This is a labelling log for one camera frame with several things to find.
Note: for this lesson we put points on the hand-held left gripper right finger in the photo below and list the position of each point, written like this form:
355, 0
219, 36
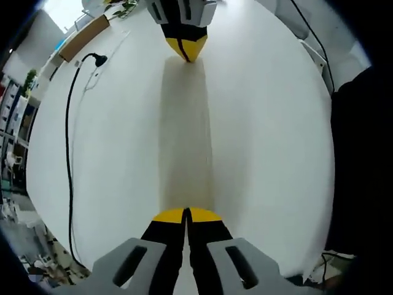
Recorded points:
208, 252

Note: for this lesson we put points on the translucent cutlery case lid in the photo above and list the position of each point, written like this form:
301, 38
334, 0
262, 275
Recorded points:
187, 138

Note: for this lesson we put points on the small green potted plant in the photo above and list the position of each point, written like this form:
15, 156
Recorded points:
30, 81

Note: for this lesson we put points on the shelf with white bins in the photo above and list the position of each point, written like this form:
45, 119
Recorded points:
12, 107

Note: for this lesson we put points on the person's black clothing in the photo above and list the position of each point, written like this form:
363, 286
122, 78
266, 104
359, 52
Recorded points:
356, 153

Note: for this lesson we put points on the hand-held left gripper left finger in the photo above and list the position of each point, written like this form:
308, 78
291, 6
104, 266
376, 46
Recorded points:
165, 252

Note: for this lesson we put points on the large green potted plant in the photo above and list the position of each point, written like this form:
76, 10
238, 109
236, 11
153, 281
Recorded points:
122, 9

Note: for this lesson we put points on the brown cardboard box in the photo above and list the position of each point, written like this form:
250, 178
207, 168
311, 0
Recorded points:
83, 38

